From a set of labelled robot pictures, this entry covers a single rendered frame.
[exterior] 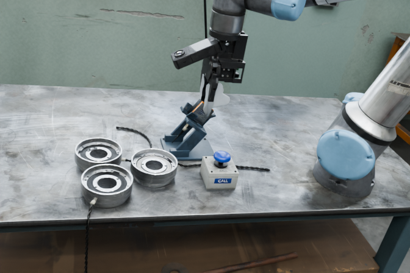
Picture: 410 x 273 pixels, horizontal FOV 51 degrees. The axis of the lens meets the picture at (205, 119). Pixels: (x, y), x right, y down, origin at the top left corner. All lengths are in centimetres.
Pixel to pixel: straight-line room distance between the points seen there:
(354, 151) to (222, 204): 30
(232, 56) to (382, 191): 51
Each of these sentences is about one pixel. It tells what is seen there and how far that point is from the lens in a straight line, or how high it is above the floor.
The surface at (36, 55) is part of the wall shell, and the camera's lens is 260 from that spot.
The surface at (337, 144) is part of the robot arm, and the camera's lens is 90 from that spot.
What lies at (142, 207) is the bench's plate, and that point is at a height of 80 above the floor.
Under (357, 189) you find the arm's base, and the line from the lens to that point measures 111.
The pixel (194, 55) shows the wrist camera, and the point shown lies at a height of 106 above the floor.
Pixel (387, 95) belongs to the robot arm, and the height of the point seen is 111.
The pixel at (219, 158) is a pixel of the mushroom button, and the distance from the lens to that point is 97.
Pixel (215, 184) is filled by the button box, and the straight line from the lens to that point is 99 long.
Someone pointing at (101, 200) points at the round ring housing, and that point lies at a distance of 89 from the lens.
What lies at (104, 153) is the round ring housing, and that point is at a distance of 104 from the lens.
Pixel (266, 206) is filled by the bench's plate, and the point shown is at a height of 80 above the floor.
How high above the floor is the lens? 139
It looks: 28 degrees down
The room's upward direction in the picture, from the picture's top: 10 degrees clockwise
